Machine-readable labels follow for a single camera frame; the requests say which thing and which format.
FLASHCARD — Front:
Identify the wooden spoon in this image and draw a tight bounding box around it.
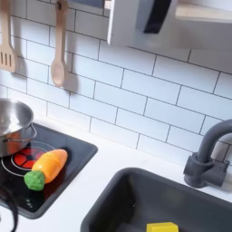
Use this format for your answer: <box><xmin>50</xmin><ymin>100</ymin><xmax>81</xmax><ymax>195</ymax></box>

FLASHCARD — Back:
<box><xmin>50</xmin><ymin>0</ymin><xmax>70</xmax><ymax>88</ymax></box>

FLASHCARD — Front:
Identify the yellow block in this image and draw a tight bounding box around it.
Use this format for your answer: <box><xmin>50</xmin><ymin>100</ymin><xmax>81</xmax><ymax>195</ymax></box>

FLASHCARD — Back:
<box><xmin>146</xmin><ymin>221</ymin><xmax>180</xmax><ymax>232</ymax></box>

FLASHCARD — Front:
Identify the wooden slotted spatula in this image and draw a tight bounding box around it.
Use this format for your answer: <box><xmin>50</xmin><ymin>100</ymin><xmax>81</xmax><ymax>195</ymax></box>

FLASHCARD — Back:
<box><xmin>0</xmin><ymin>0</ymin><xmax>17</xmax><ymax>73</ymax></box>

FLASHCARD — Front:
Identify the orange toy carrot green top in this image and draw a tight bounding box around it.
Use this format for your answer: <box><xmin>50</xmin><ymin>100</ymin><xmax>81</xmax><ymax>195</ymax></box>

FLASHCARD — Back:
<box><xmin>24</xmin><ymin>148</ymin><xmax>69</xmax><ymax>192</ymax></box>

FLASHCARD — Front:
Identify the dark grey tap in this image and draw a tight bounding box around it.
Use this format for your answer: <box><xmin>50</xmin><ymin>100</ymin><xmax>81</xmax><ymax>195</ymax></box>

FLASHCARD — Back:
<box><xmin>182</xmin><ymin>119</ymin><xmax>232</xmax><ymax>189</ymax></box>

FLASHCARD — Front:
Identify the dark grey sink basin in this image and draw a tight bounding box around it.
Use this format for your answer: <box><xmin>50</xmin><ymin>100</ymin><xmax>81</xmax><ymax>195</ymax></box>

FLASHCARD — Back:
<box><xmin>79</xmin><ymin>167</ymin><xmax>232</xmax><ymax>232</ymax></box>

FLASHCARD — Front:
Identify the black toy stove top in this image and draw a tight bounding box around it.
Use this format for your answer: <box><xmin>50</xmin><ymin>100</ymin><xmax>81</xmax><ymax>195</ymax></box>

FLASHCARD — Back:
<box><xmin>0</xmin><ymin>121</ymin><xmax>99</xmax><ymax>220</ymax></box>

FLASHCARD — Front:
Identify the white toy microwave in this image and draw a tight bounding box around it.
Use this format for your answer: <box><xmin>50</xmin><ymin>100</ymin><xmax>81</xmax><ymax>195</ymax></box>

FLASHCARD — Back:
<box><xmin>106</xmin><ymin>0</ymin><xmax>232</xmax><ymax>53</ymax></box>

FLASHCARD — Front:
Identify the steel pot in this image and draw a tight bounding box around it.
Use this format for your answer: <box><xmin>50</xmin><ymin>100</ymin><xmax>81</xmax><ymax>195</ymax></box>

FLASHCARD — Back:
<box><xmin>0</xmin><ymin>98</ymin><xmax>38</xmax><ymax>159</ymax></box>

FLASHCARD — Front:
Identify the thin black cable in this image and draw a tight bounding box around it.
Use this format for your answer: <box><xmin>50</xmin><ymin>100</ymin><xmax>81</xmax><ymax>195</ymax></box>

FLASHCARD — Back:
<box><xmin>0</xmin><ymin>186</ymin><xmax>20</xmax><ymax>232</ymax></box>

